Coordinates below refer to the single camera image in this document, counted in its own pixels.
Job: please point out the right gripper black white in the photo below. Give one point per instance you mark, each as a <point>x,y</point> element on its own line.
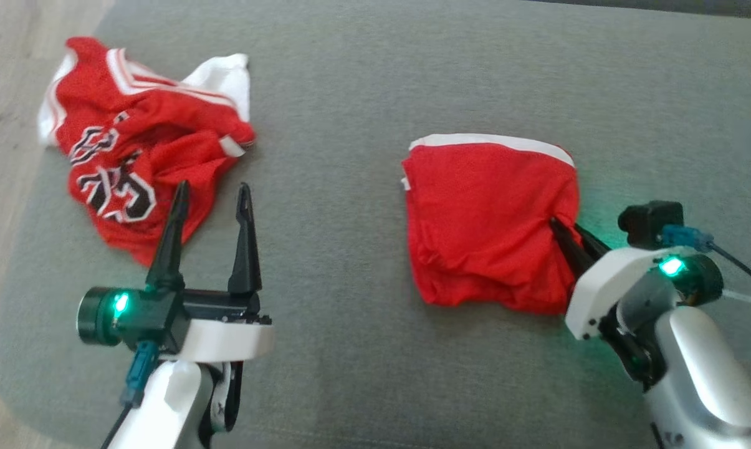
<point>606,280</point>

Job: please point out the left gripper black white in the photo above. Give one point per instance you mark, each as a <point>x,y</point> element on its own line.
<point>219,327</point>

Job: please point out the red Bulls shorts white trim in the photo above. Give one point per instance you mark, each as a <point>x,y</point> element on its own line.
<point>487,224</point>

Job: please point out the red Bulls jersey white trim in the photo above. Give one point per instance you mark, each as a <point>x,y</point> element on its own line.
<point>138,149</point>

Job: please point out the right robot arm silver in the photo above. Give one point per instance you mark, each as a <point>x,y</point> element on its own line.
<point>705,374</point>

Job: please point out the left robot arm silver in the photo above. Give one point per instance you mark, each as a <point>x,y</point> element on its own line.
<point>163,405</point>

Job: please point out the grey fabric sofa seat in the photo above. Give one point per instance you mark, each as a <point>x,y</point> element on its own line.
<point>350,187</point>

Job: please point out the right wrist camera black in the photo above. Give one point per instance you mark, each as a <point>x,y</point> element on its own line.
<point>649,221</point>

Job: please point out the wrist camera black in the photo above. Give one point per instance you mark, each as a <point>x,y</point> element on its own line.
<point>101,317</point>
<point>649,221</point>

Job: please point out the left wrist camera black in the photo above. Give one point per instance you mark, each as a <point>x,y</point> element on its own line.
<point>101,317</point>

